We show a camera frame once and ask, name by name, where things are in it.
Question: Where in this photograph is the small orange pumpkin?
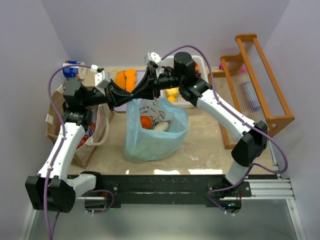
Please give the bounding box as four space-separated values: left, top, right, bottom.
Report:
140 116 153 130

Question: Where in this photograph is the orange sweet potato left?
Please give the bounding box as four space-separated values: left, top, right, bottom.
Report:
115 71 126 90

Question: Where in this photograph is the white mushroom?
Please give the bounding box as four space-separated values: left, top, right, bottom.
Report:
153 120 171 132

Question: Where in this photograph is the orange sweet potato right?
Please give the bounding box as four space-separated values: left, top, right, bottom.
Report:
124 69 137 93

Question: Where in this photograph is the white plastic basket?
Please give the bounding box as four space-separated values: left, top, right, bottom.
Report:
162 55 209 108

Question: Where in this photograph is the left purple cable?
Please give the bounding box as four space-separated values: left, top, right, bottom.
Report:
43 63 101 240

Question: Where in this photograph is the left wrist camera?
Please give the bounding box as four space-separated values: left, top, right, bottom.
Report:
90 64 111 89

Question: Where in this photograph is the black base frame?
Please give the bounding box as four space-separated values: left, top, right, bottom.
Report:
80 174 252 214

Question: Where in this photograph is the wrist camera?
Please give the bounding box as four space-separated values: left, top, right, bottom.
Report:
144 52 163 77
90 64 111 89

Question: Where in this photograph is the blue plastic bag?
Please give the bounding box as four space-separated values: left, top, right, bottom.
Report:
124 97 189 163

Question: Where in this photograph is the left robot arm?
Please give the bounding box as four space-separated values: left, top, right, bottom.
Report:
25 78 131 213

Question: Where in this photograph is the toilet paper roll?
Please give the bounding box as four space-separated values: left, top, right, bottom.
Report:
62 60 87 80

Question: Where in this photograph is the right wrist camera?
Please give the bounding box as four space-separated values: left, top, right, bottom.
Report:
144 52 163 77

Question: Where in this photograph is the small orange fruit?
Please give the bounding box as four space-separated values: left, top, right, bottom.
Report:
167 96 177 103

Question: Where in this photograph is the red snack packet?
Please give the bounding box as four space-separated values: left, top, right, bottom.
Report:
76 121 96 149

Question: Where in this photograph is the brown paper grocery bag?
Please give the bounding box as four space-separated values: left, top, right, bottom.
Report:
44 83 116 168

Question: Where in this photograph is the yellow lemon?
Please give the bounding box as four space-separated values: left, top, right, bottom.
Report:
165 87 179 98

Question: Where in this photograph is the orange sweet potato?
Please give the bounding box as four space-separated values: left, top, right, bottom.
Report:
115 71 126 90
124 69 137 93

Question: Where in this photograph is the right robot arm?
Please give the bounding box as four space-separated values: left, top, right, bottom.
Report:
133 52 268 185

